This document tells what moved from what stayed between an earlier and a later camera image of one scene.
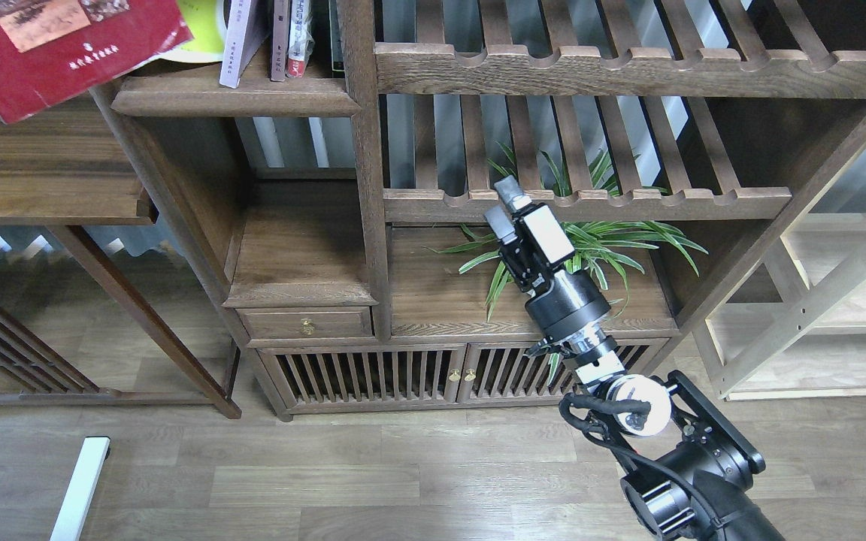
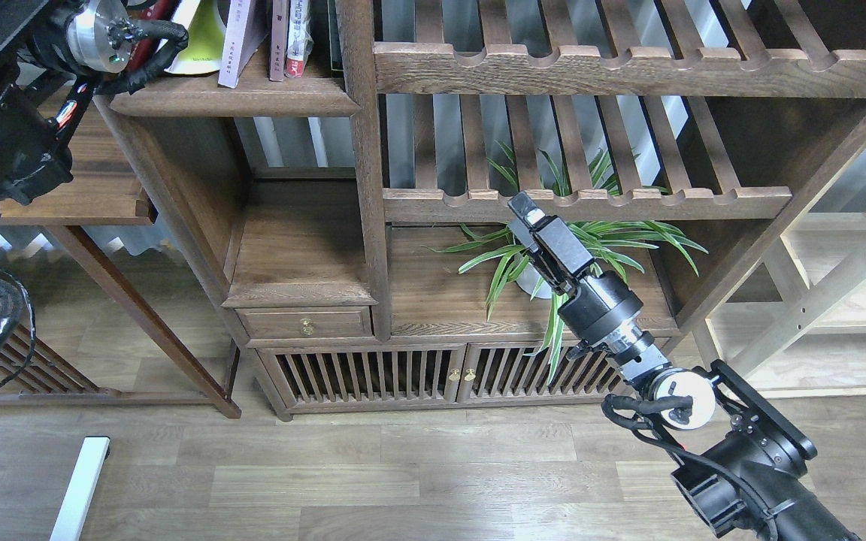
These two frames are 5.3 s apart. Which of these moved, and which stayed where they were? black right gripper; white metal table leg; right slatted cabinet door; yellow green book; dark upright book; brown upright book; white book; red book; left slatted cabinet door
Moved: red book; yellow green book; black right gripper
Stayed: white metal table leg; right slatted cabinet door; white book; dark upright book; brown upright book; left slatted cabinet door
